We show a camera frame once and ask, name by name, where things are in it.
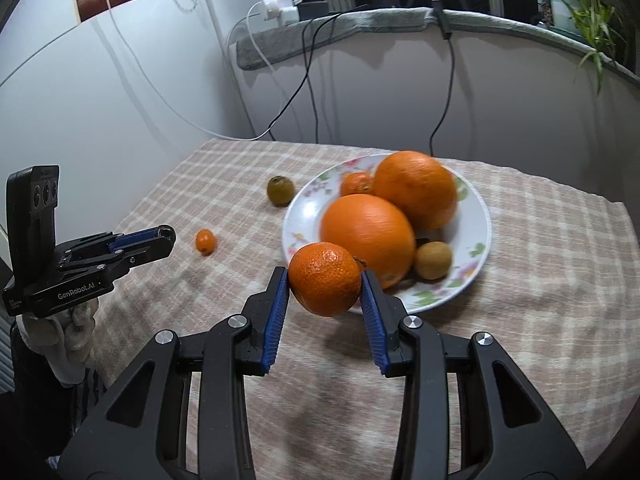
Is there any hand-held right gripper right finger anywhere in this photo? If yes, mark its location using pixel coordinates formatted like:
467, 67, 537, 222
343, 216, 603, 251
360, 269, 587, 480

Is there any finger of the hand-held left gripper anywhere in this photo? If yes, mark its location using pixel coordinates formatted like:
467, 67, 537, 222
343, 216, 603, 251
117, 243, 174, 269
107, 225, 177, 252

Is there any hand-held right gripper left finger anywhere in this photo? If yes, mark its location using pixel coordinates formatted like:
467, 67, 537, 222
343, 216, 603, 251
57, 266, 291, 480

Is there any bumpy mandarin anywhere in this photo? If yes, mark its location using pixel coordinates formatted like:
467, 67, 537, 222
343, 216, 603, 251
288, 242, 363, 317

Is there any large orange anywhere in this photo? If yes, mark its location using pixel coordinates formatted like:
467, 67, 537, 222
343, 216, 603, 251
374, 150, 458, 232
320, 194, 417, 290

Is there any brown kiwi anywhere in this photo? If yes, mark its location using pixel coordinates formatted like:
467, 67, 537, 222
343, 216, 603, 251
413, 241, 453, 281
266, 175, 296, 207

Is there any small smooth mandarin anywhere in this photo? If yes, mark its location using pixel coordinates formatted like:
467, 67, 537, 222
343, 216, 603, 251
340, 172, 375, 198

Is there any floral white plate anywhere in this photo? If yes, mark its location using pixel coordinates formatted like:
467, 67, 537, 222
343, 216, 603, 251
281, 154, 492, 315

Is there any person's left forearm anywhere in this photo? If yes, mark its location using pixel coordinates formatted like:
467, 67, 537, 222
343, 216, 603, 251
9, 327, 108, 466

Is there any person's left hand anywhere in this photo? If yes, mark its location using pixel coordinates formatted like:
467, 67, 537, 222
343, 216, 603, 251
21, 300, 99, 383

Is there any grey ribbed radiator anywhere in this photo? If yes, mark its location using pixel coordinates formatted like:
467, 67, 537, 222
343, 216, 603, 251
0, 317, 17, 396

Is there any beige checked tablecloth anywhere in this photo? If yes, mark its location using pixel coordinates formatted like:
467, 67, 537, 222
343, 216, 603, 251
85, 137, 640, 480

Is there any grey windowsill cover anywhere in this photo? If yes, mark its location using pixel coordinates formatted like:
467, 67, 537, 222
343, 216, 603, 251
236, 7, 640, 83

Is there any green spider plant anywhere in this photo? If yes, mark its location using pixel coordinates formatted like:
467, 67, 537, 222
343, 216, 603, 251
512, 0, 626, 93

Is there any white plant pot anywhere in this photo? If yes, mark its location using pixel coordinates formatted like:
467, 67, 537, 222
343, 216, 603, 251
545, 0, 583, 31

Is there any white cable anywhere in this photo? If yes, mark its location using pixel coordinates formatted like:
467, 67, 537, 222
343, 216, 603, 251
100, 0, 301, 141

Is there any black cable with clip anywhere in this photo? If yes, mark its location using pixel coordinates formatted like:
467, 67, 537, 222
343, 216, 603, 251
427, 2, 456, 157

